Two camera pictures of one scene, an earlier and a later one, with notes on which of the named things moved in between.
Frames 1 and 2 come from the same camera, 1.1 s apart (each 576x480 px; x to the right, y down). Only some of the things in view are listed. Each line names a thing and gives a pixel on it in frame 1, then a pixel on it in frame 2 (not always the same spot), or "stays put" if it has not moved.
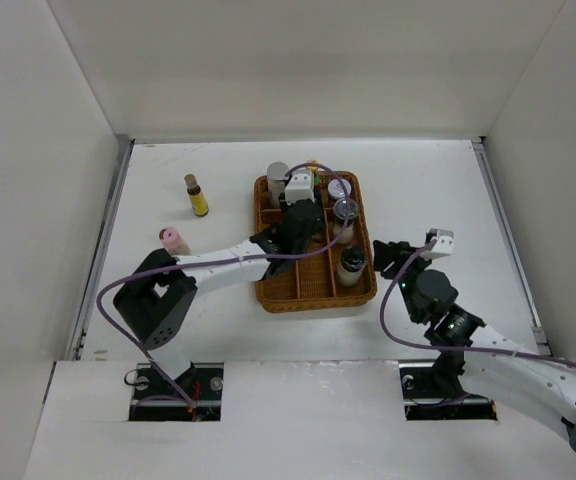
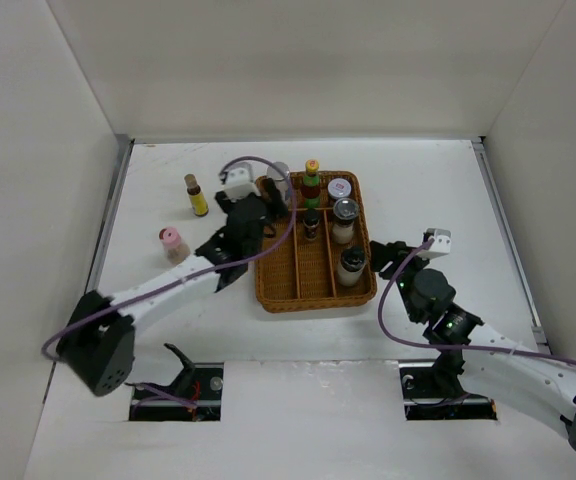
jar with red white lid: (336, 190) stays put
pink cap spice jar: (173, 241) stays put
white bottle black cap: (352, 263) stays put
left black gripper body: (300, 248) → (227, 204)
